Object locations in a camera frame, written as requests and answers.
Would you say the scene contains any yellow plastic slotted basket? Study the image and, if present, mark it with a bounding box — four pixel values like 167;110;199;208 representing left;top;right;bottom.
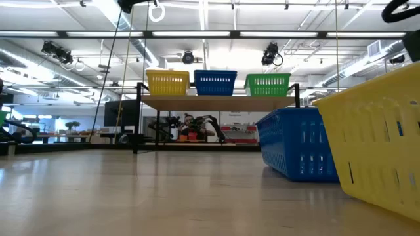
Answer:
148;80;190;96
145;69;191;83
312;60;420;222

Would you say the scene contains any wooden shelf board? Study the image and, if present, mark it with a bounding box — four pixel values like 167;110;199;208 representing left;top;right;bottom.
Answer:
140;95;296;112

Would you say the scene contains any wooden shelf table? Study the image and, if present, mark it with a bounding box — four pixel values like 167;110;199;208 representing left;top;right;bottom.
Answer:
133;81;301;155

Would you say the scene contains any person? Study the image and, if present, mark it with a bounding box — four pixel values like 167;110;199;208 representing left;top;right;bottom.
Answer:
179;113;216;142

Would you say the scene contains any red storage bin rack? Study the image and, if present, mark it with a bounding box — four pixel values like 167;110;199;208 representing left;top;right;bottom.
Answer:
220;123;259;145

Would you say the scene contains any round black ceiling fixture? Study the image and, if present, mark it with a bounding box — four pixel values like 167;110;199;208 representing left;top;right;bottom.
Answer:
181;50;196;65

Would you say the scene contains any white ceiling light panel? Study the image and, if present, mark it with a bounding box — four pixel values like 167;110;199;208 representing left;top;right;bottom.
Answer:
239;31;319;37
326;31;408;38
151;31;231;37
0;31;59;37
65;31;144;37

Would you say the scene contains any black computer monitor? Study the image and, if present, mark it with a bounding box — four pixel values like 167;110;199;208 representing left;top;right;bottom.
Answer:
103;99;139;128

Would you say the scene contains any black overhead beam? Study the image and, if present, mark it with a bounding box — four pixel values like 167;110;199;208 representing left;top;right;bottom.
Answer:
0;29;411;40

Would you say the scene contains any background table with plants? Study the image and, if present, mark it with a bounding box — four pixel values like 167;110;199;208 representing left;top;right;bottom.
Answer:
35;121;91;144

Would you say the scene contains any white air vent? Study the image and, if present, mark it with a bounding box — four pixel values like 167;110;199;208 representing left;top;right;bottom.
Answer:
366;39;382;58

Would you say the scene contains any black table edge rail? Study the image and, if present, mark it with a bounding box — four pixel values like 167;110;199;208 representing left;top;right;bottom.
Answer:
14;142;262;155

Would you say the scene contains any tan hanging rope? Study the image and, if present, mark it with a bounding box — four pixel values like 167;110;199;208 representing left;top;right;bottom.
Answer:
114;5;135;136
333;0;339;93

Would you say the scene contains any white cable loop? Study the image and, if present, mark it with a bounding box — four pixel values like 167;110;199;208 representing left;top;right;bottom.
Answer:
147;0;165;23

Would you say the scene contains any black hanging cable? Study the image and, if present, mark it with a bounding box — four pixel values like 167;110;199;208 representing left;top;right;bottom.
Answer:
89;9;124;142

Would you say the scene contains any silver ceiling air duct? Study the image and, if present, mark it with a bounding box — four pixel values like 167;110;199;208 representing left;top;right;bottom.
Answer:
320;39;413;89
0;39;122;101

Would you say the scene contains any black curved cable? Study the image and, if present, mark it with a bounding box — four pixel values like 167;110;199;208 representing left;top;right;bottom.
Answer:
0;119;37;144

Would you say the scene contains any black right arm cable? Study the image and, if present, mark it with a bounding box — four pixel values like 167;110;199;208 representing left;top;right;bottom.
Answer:
381;0;420;24

